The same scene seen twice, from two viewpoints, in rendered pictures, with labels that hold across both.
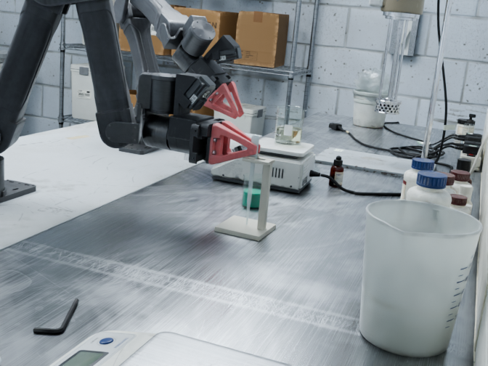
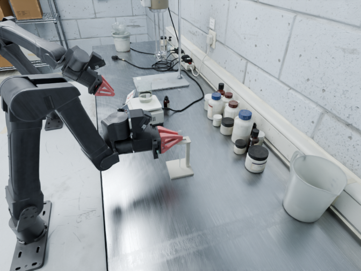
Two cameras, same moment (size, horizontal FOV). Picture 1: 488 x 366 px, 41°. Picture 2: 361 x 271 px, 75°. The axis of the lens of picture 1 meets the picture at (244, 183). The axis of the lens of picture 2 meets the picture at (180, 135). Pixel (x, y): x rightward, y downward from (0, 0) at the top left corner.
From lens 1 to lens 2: 0.71 m
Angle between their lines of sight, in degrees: 40
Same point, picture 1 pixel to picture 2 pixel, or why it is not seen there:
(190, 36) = (76, 62)
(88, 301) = not seen: outside the picture
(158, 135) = (127, 150)
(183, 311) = (237, 258)
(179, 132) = (142, 146)
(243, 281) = (225, 212)
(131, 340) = not seen: outside the picture
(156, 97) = (121, 133)
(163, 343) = not seen: outside the picture
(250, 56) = (26, 13)
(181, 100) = (136, 129)
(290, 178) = (158, 119)
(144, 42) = (23, 61)
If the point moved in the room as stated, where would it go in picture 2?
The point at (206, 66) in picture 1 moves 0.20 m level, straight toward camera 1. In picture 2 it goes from (89, 75) to (115, 93)
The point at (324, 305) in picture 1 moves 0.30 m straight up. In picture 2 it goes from (264, 206) to (293, 122)
